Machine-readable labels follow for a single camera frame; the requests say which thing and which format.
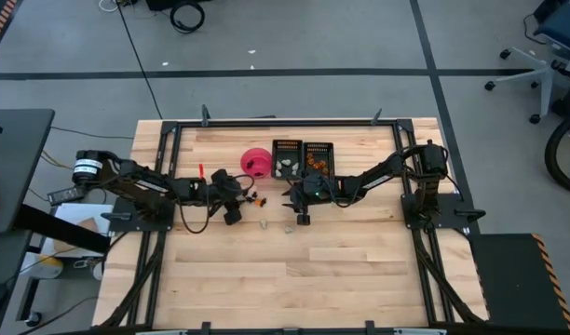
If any coiled black floor cable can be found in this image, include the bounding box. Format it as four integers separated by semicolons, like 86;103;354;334
169;0;207;35

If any white blue office chair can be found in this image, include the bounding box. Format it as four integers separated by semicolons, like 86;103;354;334
483;0;570;126

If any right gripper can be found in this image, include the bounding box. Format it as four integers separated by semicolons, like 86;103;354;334
279;174;336;227

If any white yellow plastic bag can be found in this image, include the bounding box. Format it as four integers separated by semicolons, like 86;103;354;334
19;253;65;280

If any dark grey desk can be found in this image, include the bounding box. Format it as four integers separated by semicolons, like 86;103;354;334
0;108;57;235

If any black power adapter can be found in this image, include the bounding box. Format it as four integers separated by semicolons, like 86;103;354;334
47;185;87;208

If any black diagonal beam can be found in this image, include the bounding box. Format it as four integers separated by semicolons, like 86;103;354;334
13;203;113;256

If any white sheet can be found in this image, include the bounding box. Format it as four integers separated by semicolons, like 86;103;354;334
51;202;115;258

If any pink plastic bowl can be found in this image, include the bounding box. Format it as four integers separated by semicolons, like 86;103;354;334
239;147;273;180

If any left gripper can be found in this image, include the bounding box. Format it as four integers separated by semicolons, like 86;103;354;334
211;185;254;227

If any black floor box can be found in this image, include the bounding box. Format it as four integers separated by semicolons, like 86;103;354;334
144;0;211;11

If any thin black floor cable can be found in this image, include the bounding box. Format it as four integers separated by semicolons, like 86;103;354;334
115;0;164;120

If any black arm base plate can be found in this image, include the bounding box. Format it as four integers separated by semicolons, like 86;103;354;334
101;203;176;233
400;193;487;230

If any black slotted plastic basket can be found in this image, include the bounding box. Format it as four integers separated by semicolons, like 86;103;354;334
302;141;338;183
271;138;305;181

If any black corrugated hose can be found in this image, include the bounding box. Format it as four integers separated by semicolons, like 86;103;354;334
544;114;570;196

